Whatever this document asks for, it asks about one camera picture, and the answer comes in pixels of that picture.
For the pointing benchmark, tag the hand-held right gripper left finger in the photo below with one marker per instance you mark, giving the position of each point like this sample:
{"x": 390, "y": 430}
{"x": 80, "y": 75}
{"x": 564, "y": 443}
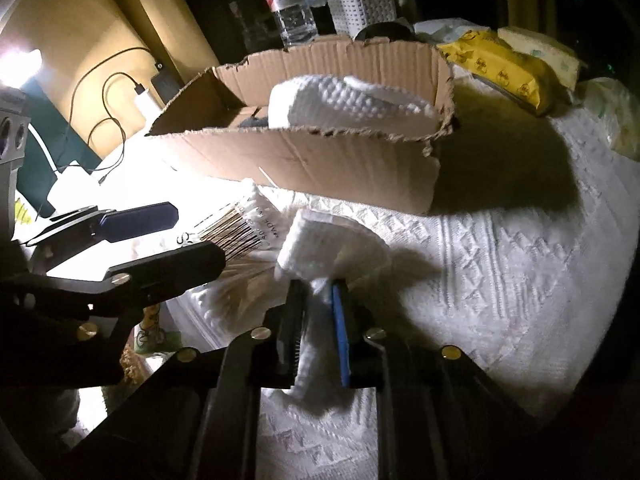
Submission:
{"x": 291, "y": 320}

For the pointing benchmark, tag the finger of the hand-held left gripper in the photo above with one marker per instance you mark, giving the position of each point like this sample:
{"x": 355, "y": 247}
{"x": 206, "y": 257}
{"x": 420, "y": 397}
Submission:
{"x": 135, "y": 220}
{"x": 175, "y": 266}

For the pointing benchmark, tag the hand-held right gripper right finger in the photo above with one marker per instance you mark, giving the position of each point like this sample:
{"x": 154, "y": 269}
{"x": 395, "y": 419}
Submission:
{"x": 342, "y": 330}

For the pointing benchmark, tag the cotton swab packet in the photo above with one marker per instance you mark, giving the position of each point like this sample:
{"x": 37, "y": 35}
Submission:
{"x": 240, "y": 230}

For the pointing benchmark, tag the small white cloth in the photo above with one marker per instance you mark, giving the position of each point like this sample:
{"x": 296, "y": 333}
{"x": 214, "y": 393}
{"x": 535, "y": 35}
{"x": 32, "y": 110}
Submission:
{"x": 320, "y": 245}

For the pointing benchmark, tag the cardboard box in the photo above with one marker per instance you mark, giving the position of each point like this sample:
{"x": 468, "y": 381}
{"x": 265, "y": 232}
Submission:
{"x": 320, "y": 160}

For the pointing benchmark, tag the white waffle towel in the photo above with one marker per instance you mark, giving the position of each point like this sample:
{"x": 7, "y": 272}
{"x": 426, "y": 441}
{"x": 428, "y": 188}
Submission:
{"x": 350, "y": 105}

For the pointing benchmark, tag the white power adapter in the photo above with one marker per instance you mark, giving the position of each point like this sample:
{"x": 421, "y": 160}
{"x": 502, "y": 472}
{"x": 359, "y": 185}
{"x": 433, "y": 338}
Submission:
{"x": 70, "y": 185}

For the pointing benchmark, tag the yellow green printed packet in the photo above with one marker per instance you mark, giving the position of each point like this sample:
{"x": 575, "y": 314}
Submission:
{"x": 148, "y": 332}

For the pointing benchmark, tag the white phone charger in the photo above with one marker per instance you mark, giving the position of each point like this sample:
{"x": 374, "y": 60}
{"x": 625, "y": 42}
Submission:
{"x": 144, "y": 105}

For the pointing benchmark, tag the dark cloth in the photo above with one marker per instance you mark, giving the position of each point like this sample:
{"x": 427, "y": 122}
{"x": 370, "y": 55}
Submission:
{"x": 255, "y": 121}

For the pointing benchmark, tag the white textured bedspread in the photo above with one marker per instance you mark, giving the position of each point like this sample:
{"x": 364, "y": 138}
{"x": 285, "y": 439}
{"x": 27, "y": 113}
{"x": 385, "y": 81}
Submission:
{"x": 500, "y": 270}

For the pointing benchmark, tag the clear plastic water bottle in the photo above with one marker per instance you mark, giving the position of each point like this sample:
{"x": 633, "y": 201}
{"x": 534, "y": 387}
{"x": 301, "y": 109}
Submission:
{"x": 290, "y": 0}

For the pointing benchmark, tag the black round object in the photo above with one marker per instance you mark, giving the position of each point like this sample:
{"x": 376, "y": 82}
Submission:
{"x": 382, "y": 31}

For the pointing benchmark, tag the yellow wet wipes packet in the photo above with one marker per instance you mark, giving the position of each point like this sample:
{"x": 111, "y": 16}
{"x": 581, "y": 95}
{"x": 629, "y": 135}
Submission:
{"x": 505, "y": 67}

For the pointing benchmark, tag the white plastic woven basket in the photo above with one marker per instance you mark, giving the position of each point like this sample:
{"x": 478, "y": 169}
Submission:
{"x": 360, "y": 5}

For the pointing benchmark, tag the pale yellow tissue pack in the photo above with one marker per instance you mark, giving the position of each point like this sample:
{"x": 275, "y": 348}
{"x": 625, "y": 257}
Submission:
{"x": 545, "y": 52}

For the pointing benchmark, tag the clear plastic bag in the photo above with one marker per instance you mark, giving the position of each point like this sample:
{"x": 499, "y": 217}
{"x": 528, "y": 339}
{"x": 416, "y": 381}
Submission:
{"x": 612, "y": 110}

